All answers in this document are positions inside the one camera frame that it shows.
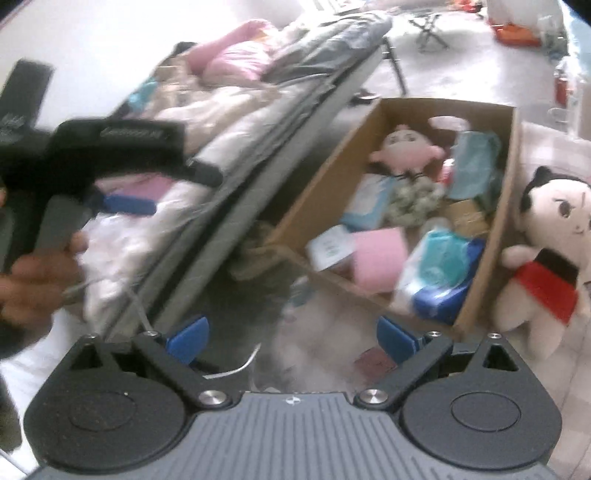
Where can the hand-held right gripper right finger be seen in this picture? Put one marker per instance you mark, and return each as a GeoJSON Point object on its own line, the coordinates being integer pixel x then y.
{"type": "Point", "coordinates": [397, 339]}

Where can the black-haired plush doll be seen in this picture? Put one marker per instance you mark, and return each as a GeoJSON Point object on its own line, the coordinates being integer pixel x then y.
{"type": "Point", "coordinates": [545, 277]}

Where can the red thermos bottle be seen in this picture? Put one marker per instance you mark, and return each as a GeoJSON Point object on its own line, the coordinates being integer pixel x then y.
{"type": "Point", "coordinates": [561, 90]}

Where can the clear plastic cup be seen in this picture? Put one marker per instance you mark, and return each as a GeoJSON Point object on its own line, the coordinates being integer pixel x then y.
{"type": "Point", "coordinates": [318, 332]}

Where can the orange bag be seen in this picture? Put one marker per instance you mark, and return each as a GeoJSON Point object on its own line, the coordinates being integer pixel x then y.
{"type": "Point", "coordinates": [517, 34]}

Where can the pink plush toy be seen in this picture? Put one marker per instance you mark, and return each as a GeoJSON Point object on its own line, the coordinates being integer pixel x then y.
{"type": "Point", "coordinates": [406, 150]}

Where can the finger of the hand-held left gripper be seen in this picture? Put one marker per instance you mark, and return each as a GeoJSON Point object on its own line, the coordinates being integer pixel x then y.
{"type": "Point", "coordinates": [203, 175]}
{"type": "Point", "coordinates": [129, 205]}

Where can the brown slipper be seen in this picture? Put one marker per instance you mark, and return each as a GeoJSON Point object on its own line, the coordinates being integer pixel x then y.
{"type": "Point", "coordinates": [364, 97]}

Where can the grey blanket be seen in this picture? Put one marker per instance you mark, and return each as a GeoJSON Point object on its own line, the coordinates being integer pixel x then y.
{"type": "Point", "coordinates": [332, 41]}

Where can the folding bed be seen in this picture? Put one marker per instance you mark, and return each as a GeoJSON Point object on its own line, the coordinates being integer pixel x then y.
{"type": "Point", "coordinates": [258, 184]}

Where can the beige floral bedding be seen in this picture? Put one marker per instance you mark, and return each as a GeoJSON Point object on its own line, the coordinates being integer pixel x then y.
{"type": "Point", "coordinates": [207, 120]}

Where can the blue tissue packet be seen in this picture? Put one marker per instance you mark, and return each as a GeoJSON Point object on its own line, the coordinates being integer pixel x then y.
{"type": "Point", "coordinates": [438, 295]}

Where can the brown cardboard box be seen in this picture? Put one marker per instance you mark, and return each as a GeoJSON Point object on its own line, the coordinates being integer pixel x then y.
{"type": "Point", "coordinates": [323, 175]}

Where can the beige small box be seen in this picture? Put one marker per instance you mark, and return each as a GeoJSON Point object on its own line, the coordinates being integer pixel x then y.
{"type": "Point", "coordinates": [466, 217]}

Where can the teal plastic packet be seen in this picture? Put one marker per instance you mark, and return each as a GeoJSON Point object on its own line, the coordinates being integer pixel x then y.
{"type": "Point", "coordinates": [475, 161]}

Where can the person's left hand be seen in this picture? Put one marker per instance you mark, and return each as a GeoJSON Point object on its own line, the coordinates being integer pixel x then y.
{"type": "Point", "coordinates": [32, 286]}

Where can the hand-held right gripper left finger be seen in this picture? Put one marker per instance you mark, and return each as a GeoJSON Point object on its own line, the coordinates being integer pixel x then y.
{"type": "Point", "coordinates": [187, 339]}

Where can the folding stool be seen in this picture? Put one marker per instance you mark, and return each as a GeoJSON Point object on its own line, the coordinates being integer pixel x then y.
{"type": "Point", "coordinates": [427, 27]}

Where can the grey fluffy cloth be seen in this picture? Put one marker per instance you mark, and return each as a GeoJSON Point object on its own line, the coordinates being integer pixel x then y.
{"type": "Point", "coordinates": [415, 198]}

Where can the light blue wipes packet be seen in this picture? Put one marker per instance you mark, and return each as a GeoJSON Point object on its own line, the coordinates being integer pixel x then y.
{"type": "Point", "coordinates": [364, 203]}

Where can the pink sponge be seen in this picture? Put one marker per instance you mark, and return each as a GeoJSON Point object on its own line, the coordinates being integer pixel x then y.
{"type": "Point", "coordinates": [378, 258]}

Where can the pink quilt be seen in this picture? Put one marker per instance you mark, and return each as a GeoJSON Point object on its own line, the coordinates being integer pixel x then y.
{"type": "Point", "coordinates": [231, 60]}

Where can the white labelled packet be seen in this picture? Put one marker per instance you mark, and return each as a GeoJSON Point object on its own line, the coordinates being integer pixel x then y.
{"type": "Point", "coordinates": [330, 249]}

